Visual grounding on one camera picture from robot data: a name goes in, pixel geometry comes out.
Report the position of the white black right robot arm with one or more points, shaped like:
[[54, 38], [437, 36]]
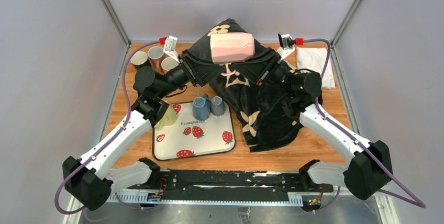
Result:
[[368, 165]]

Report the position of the pink round mug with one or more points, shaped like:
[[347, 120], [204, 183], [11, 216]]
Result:
[[167, 64]]

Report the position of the black mug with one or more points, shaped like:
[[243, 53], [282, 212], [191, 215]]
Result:
[[140, 59]]

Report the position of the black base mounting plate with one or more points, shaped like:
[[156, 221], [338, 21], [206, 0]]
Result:
[[229, 188]]

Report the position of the pink octagonal mug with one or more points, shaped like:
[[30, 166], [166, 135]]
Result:
[[232, 47]]

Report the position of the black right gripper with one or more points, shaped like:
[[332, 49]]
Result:
[[259, 67]]

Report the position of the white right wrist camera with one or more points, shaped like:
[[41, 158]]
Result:
[[287, 45]]

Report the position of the white folded cloth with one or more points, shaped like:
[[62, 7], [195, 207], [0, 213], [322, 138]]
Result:
[[314, 59]]

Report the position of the green octagonal mug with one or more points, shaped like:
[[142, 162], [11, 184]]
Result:
[[168, 118]]

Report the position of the grey blue dotted mug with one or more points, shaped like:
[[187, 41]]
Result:
[[217, 106]]

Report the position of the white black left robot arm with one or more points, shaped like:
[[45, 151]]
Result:
[[91, 178]]

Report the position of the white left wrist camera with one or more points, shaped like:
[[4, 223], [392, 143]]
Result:
[[169, 48]]

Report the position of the white strawberry tray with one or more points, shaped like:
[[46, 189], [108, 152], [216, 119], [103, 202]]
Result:
[[189, 137]]

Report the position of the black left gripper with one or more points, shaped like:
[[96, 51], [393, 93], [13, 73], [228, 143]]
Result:
[[187, 68]]

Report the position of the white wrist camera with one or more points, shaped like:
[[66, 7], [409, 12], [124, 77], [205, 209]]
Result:
[[287, 45], [169, 48]]

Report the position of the brown pink mug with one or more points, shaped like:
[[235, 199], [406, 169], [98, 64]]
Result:
[[156, 56]]

